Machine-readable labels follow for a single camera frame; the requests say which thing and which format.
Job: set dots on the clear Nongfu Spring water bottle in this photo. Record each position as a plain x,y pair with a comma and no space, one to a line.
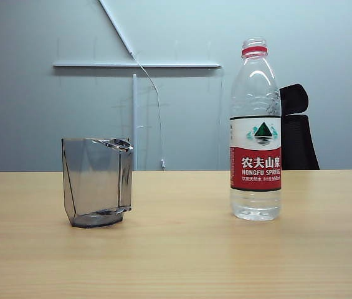
255,174

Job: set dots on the grey transparent faceted cup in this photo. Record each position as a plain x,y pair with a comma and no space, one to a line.
94,180

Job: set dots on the black mesh office chair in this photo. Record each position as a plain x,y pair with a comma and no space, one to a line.
298,146

